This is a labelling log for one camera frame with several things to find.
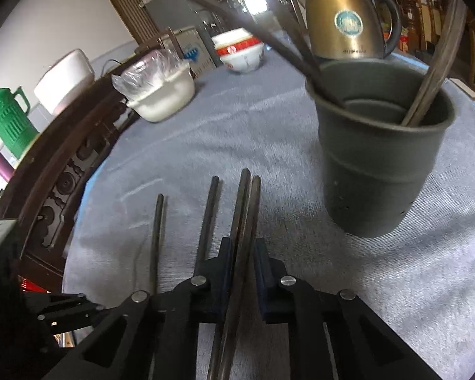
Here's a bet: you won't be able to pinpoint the grey table cloth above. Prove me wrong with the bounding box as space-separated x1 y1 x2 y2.
62 52 475 379

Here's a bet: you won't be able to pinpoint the dark grey utensil holder cup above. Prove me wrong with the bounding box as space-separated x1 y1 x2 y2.
305 59 456 238

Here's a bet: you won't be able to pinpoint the green thermos jug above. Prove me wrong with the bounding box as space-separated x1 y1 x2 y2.
0 87 39 160

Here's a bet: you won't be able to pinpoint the white pot with plastic wrap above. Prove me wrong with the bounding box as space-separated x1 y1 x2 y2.
111 49 195 123

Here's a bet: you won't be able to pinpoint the white rice cooker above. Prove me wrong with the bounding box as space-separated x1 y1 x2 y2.
34 49 95 117

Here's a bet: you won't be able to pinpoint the red white stacked bowls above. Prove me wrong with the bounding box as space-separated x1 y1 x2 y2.
212 28 264 74

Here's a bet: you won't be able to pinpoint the gold electric kettle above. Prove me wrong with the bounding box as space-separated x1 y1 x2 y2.
305 0 402 60

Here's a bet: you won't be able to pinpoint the grey refrigerator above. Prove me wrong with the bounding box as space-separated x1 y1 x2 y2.
140 0 225 47

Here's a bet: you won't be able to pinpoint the chopstick in holder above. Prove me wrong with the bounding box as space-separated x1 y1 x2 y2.
399 0 466 128
405 0 469 128

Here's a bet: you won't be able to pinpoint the black cable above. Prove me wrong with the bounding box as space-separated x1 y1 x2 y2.
124 0 343 108

